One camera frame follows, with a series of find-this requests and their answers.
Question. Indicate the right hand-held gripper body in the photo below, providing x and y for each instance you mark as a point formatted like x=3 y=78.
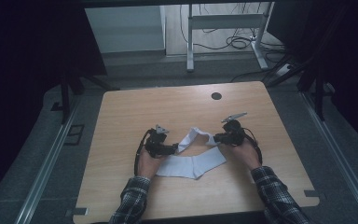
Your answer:
x=234 y=133

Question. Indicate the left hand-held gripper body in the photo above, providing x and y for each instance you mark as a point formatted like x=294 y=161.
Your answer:
x=155 y=146

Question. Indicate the person's left hand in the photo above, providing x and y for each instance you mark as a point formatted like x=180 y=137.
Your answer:
x=149 y=166

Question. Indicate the person's right hand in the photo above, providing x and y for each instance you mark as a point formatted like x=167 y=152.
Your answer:
x=245 y=154

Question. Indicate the black round table grommet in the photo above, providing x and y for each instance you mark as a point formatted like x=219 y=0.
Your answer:
x=216 y=95

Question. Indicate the white power strip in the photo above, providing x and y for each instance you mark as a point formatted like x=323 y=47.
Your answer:
x=283 y=70

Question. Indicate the black metal stand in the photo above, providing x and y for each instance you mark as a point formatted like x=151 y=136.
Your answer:
x=319 y=96

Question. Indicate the grey tape strip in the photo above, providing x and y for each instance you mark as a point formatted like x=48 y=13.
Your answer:
x=76 y=212
x=313 y=193

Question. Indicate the black tripod stand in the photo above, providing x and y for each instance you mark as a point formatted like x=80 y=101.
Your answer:
x=65 y=99

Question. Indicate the white panel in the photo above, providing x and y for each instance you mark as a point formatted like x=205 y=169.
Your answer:
x=124 y=29

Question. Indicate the aluminium floor rail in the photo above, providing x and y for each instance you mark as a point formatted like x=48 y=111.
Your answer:
x=46 y=168
x=338 y=149

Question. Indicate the white metal desk frame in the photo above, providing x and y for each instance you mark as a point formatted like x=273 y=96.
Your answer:
x=227 y=21

